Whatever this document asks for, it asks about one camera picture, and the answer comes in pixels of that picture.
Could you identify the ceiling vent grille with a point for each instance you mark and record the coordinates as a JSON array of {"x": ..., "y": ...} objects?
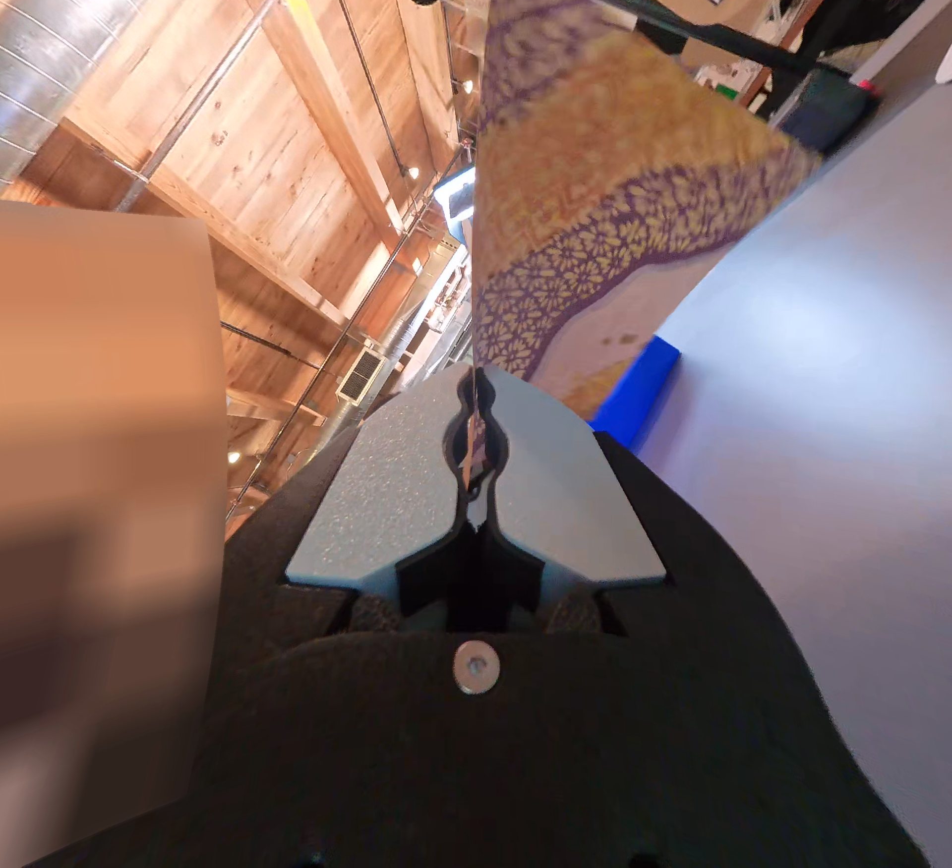
[{"x": 360, "y": 377}]

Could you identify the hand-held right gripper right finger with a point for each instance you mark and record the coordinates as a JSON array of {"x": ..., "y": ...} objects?
[{"x": 573, "y": 511}]

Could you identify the purple gold patterned origami paper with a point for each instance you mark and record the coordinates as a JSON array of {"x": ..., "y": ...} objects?
[{"x": 595, "y": 161}]

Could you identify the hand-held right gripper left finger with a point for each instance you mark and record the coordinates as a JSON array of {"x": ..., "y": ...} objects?
[{"x": 379, "y": 503}]

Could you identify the blue block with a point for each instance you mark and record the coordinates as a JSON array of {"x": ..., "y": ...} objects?
[{"x": 639, "y": 392}]

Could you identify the silver ventilation duct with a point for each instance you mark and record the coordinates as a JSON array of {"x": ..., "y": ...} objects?
[{"x": 59, "y": 28}]

